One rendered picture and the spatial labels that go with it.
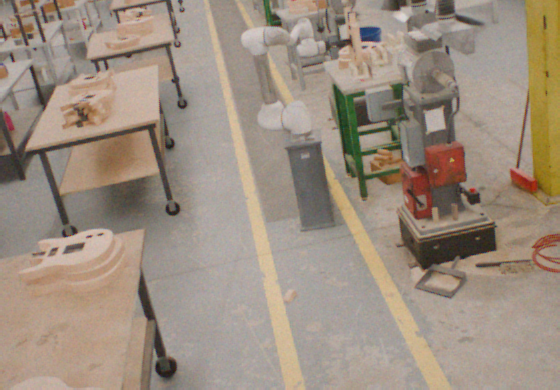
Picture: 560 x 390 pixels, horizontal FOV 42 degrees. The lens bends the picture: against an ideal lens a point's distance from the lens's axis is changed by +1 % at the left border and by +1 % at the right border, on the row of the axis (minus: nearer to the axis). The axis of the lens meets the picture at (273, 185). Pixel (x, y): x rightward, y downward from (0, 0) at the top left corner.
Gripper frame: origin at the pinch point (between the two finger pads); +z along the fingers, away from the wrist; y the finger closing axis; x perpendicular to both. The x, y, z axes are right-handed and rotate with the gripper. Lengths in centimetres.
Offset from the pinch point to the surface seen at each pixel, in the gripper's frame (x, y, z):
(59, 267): -24, 241, -186
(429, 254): -111, 145, 9
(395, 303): -123, 174, -21
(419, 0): 38, 92, 32
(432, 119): -27, 131, 23
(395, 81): -30.5, 24.8, 25.5
